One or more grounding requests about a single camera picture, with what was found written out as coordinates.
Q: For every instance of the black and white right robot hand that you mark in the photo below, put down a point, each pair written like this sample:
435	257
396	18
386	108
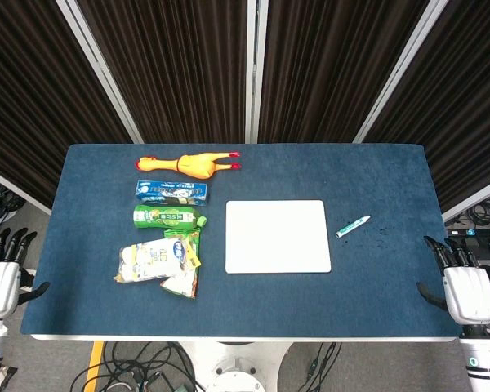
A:
469	292

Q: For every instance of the silver partition post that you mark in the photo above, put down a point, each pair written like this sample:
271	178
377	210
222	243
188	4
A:
102	73
400	73
255	69

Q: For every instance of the yellow rubber chicken toy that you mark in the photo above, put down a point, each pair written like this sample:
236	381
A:
192	164

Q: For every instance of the blue toothpaste box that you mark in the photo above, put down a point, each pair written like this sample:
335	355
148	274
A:
171	192

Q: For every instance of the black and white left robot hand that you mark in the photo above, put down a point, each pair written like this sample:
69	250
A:
0	286

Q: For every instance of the blue felt table mat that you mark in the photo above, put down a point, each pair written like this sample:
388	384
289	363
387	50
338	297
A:
269	306

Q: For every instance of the green and white marker pen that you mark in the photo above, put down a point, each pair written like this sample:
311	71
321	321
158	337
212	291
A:
351	227

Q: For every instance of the dark ribbed partition panel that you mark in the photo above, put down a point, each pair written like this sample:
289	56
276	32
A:
465	102
330	69
32	102
175	69

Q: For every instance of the green plastic drink bottle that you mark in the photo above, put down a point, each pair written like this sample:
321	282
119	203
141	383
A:
163	216

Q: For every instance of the yellow floor tape strip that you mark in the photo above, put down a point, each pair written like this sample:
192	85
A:
94	365

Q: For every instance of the white rectangular board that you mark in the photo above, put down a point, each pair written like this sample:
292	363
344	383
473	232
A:
277	237

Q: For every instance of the white paper towel pack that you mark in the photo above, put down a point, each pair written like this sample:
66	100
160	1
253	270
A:
151	261

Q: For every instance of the white table pedestal base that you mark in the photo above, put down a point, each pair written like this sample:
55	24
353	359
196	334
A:
237	367

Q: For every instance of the green snack bag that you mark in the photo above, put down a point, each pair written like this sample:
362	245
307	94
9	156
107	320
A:
183	286

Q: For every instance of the white and silver right robot arm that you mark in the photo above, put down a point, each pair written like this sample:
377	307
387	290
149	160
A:
484	355

